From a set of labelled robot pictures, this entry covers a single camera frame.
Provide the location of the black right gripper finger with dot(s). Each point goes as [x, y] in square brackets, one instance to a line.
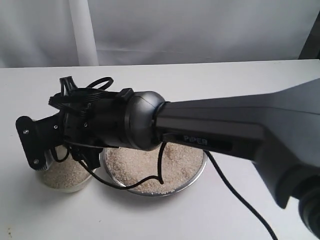
[90, 155]

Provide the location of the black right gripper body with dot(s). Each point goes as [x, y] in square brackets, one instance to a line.
[87, 121]

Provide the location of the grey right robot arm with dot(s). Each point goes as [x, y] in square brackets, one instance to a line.
[279, 132]

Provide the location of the cream ceramic bowl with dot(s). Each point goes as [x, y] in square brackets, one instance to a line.
[65, 185]

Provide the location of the round metal tray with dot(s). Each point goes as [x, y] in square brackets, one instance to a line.
[103, 158]

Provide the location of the white backdrop curtain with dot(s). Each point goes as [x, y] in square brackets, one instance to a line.
[68, 33]

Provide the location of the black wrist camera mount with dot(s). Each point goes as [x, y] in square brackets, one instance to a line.
[30, 142]

